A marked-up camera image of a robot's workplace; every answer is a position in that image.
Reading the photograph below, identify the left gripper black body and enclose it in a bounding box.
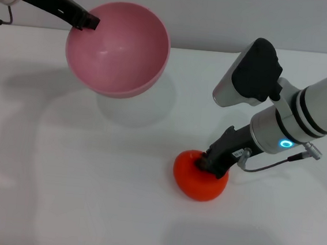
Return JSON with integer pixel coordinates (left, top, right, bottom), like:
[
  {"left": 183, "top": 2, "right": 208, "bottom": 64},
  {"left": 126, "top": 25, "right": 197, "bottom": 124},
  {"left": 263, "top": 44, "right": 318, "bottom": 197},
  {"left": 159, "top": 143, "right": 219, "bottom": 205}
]
[{"left": 19, "top": 0, "right": 87, "bottom": 29}]

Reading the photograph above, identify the pink plastic bowl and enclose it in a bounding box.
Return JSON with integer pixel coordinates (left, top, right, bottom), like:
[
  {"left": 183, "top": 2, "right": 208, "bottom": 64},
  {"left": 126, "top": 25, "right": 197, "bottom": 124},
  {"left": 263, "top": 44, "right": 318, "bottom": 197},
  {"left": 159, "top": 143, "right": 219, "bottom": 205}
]
[{"left": 61, "top": 0, "right": 176, "bottom": 104}]

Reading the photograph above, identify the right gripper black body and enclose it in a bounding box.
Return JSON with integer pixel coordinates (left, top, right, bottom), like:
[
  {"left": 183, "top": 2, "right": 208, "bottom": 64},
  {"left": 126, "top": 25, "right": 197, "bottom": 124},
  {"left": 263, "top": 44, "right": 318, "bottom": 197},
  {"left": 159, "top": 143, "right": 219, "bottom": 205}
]
[{"left": 204, "top": 122, "right": 265, "bottom": 184}]

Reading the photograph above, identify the orange toy fruit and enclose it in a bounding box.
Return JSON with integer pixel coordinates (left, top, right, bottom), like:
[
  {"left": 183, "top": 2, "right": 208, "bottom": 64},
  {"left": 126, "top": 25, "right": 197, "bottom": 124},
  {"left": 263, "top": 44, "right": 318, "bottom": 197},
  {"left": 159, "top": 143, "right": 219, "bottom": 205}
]
[{"left": 170, "top": 148, "right": 232, "bottom": 205}]

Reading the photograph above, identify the right wrist grey cable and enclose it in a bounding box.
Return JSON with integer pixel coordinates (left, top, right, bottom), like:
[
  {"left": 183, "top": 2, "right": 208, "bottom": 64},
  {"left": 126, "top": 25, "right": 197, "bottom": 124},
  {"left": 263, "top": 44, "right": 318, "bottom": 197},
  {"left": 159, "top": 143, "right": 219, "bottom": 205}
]
[{"left": 235, "top": 136, "right": 325, "bottom": 180}]

